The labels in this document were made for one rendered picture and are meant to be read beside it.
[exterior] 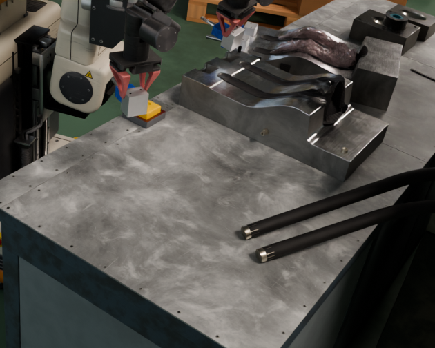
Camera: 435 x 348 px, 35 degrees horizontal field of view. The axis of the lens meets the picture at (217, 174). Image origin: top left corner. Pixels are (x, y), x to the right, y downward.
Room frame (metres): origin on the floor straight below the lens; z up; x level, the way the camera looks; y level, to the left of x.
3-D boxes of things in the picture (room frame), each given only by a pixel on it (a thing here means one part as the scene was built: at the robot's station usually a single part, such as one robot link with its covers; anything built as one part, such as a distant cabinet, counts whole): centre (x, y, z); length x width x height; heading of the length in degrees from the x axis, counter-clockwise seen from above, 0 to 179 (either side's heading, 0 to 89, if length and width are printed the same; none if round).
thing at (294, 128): (1.62, -0.14, 0.87); 0.50 x 0.26 x 0.14; 63
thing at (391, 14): (2.33, -0.51, 0.89); 0.08 x 0.08 x 0.04
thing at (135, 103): (1.39, 0.25, 0.93); 0.13 x 0.05 x 0.05; 39
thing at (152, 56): (1.37, 0.22, 1.06); 0.10 x 0.07 x 0.07; 129
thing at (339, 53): (1.97, -0.23, 0.90); 0.26 x 0.18 x 0.08; 80
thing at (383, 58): (1.98, -0.23, 0.85); 0.50 x 0.26 x 0.11; 80
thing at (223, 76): (1.63, -0.13, 0.92); 0.35 x 0.16 x 0.09; 63
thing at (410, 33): (2.34, -0.49, 0.83); 0.20 x 0.15 x 0.07; 63
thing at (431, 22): (2.51, -0.61, 0.83); 0.17 x 0.13 x 0.06; 63
